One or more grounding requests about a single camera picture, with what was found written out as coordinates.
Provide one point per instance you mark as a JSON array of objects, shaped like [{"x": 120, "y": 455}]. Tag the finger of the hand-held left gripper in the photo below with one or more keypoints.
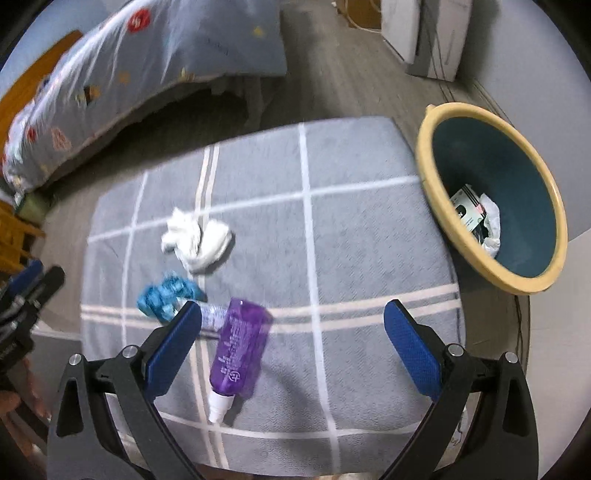
[
  {"x": 27, "y": 277},
  {"x": 48, "y": 284}
]

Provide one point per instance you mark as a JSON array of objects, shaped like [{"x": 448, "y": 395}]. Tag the white appliance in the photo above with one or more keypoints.
[{"x": 401, "y": 27}]

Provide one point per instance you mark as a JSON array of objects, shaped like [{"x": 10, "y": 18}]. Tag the bed with patterned quilt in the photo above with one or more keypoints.
[{"x": 138, "y": 69}]

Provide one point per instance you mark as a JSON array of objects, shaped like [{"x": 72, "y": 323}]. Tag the yellow rimmed teal waste bin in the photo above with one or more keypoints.
[{"x": 508, "y": 184}]

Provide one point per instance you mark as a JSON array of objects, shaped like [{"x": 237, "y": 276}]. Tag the green roll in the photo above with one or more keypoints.
[{"x": 34, "y": 205}]

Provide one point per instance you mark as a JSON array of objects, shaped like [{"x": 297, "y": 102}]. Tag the grey bed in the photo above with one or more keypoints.
[{"x": 300, "y": 23}]

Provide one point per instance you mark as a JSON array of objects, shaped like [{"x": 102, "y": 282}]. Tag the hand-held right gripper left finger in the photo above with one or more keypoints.
[{"x": 173, "y": 350}]

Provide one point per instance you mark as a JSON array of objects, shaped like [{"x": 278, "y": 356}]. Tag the crumpled white tissue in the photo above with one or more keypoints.
[{"x": 198, "y": 244}]

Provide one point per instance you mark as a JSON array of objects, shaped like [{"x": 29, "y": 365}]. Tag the wooden stool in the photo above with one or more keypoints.
[{"x": 18, "y": 230}]

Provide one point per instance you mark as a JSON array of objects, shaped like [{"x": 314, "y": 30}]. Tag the black and white packet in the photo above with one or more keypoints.
[{"x": 466, "y": 207}]

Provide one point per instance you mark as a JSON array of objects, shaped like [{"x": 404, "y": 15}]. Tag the crumpled blue wrapper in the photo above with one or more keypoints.
[{"x": 161, "y": 295}]

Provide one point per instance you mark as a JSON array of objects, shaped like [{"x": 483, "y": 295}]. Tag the person's left hand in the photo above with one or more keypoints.
[{"x": 21, "y": 406}]

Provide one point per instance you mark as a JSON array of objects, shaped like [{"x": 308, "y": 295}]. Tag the wooden headboard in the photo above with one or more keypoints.
[{"x": 41, "y": 64}]

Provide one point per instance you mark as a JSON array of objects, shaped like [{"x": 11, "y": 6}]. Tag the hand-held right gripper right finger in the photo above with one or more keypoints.
[{"x": 411, "y": 350}]

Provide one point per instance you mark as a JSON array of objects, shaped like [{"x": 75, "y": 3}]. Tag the purple spray bottle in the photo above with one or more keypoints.
[{"x": 238, "y": 350}]

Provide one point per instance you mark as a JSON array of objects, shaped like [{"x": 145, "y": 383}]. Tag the white plastic bag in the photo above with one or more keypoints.
[{"x": 491, "y": 221}]

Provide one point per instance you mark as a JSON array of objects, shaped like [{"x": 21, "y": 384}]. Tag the white patterned tube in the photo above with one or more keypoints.
[{"x": 212, "y": 316}]

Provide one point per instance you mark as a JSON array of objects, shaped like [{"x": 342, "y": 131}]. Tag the cardboard box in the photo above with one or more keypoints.
[{"x": 364, "y": 14}]

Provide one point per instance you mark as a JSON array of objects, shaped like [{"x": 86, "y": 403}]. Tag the grey checked mat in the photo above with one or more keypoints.
[{"x": 360, "y": 230}]

